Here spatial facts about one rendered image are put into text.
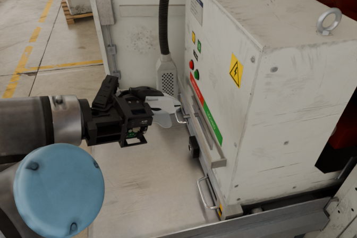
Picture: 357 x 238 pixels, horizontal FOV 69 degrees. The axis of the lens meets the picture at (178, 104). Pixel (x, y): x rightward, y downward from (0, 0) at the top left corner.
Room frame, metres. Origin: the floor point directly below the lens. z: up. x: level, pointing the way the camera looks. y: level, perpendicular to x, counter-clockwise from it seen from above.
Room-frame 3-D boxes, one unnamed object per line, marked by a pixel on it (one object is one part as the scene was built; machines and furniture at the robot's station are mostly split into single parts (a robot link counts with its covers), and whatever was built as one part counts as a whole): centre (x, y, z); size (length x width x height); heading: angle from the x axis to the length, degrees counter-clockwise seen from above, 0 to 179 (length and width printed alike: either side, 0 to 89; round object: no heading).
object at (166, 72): (0.79, 0.04, 1.04); 0.08 x 0.05 x 0.17; 103
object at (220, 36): (0.60, -0.07, 1.15); 0.48 x 0.01 x 0.48; 13
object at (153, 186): (0.59, -0.04, 0.82); 0.68 x 0.62 x 0.06; 103
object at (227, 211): (0.60, -0.09, 0.90); 0.54 x 0.05 x 0.06; 13
